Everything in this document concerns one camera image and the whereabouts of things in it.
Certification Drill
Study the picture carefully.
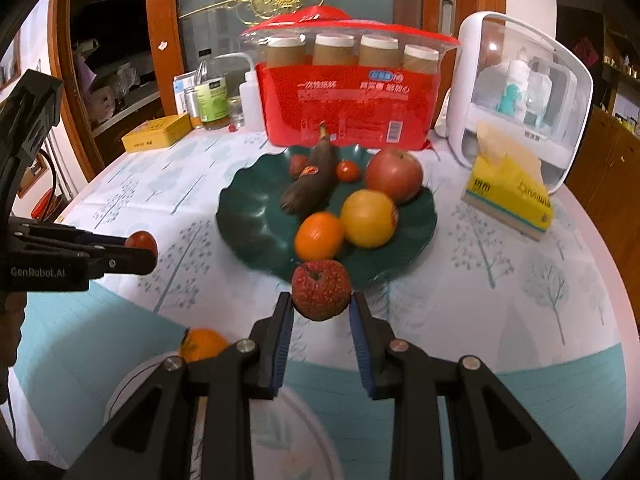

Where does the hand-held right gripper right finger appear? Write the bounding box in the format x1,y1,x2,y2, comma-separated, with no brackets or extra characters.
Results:
348,292,583,480

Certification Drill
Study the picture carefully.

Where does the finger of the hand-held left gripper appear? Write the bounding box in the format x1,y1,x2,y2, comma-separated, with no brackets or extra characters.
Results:
89,246,158,277
9,217,129,260

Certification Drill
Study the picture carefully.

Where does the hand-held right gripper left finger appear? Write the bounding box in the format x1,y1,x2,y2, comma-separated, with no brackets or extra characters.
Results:
65,291,296,480

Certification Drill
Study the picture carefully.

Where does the red cherry tomato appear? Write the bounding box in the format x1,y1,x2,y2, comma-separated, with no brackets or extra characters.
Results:
335,160,361,184
125,230,158,252

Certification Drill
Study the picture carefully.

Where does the small orange tangerine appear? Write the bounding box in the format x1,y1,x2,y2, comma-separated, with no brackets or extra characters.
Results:
294,211,346,262
179,328,228,363

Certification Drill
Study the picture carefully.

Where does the dark green scalloped plate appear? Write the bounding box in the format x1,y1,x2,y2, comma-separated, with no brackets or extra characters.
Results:
216,144,438,291

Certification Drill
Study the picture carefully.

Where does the large yellow orange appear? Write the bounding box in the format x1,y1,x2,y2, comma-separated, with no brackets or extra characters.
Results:
340,189,399,250

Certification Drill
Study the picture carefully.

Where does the overripe dark banana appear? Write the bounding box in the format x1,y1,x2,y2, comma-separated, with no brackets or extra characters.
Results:
279,122,338,217

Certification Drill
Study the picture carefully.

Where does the red apple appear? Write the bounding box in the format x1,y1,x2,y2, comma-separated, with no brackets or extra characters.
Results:
364,148,424,204

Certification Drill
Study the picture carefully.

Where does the person's left hand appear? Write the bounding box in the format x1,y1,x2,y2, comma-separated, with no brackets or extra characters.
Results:
0,292,28,367

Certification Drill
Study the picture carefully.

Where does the white round printed plate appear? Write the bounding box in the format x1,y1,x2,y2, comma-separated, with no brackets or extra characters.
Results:
102,350,346,480

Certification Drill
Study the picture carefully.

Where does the yellow tin box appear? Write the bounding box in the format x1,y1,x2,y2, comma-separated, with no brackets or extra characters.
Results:
121,113,192,154

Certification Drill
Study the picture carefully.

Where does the blue and white carton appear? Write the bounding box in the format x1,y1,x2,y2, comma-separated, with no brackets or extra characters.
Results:
173,71,201,116

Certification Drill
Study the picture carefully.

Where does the wooden glass sliding door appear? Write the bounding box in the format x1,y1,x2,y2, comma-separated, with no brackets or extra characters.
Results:
145,0,506,111

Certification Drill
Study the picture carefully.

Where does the glass bottle with green label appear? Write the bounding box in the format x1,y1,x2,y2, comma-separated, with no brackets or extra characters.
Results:
192,57,230,131

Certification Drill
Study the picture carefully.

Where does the white squeeze bottle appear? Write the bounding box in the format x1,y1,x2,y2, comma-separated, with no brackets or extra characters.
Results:
212,52,266,131

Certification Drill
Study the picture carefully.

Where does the yellow tissue pack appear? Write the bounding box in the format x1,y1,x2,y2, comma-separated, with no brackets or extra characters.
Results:
461,121,556,242

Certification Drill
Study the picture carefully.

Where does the person's dark clothing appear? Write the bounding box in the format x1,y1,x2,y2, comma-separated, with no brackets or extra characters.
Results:
0,455,68,480

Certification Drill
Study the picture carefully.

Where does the red paper cup package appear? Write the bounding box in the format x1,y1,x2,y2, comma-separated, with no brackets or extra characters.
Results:
239,5,461,151

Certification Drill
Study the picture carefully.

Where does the brown paper cup stack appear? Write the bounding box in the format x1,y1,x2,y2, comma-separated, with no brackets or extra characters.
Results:
359,35,399,67
403,45,441,73
266,35,307,67
313,34,355,66

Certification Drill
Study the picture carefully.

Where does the white cosmetic storage box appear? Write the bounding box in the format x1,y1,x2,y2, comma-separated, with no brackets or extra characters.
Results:
445,11,595,196

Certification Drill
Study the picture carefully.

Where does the white teal cosmetic bottle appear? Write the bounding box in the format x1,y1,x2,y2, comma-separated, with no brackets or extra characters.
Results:
499,57,531,116

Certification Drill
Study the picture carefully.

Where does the translucent cosmetic bottle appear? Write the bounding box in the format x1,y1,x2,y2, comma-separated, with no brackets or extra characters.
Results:
525,57,553,128

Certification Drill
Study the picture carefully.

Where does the wooden shelf cabinet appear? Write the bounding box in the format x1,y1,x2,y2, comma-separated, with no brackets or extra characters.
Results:
555,5,640,171

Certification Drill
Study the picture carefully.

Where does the grey door handle plate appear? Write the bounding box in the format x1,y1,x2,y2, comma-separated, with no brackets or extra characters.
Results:
439,0,458,36

